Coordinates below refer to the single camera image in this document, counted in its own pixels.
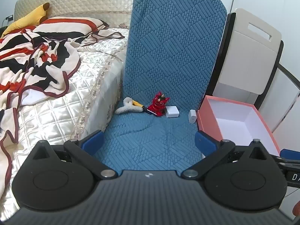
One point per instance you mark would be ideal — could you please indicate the red devil figurine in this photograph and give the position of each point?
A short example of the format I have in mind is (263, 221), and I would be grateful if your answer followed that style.
(159, 103)

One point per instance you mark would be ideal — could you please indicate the blue textured chair cushion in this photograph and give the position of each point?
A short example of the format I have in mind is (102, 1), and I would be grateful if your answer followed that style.
(168, 51)

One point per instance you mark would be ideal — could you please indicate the white fluffy hair claw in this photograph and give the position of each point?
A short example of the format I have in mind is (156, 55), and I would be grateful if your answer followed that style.
(127, 105)

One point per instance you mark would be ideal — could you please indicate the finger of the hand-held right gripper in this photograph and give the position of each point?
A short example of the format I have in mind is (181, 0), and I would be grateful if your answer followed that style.
(289, 154)

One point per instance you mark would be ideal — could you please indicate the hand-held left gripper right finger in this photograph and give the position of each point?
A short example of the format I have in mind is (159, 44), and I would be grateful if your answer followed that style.
(204, 143)

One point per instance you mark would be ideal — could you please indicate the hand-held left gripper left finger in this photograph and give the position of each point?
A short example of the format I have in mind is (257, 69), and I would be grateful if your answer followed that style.
(93, 141)

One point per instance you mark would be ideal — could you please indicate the pink cardboard box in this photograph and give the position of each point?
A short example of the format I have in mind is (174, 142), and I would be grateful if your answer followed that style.
(208, 119)

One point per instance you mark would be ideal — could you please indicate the wall power outlet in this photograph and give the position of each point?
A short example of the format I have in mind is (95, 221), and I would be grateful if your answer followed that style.
(9, 17)

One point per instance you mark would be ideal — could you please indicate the striped red black blanket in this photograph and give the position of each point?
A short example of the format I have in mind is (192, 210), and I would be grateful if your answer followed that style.
(35, 63)

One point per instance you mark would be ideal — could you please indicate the white charger cube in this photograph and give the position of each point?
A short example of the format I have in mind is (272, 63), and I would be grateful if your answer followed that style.
(172, 112)

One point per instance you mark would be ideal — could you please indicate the beige quilted headboard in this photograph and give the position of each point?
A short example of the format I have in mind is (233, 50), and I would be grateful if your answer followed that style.
(82, 0)

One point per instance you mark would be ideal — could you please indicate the yellow black screwdriver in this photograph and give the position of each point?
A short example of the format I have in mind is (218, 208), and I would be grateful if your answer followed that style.
(138, 103)

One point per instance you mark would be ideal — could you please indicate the striped pillow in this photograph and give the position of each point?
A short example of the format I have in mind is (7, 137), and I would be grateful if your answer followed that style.
(70, 27)

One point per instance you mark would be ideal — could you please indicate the yellow plush toy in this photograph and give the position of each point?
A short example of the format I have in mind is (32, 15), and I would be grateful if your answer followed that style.
(28, 20)

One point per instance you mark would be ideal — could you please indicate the small white adapter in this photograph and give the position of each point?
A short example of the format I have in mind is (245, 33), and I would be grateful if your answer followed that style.
(192, 116)

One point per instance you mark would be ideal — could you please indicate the black curved metal frame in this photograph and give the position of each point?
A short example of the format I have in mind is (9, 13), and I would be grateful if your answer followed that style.
(289, 75)

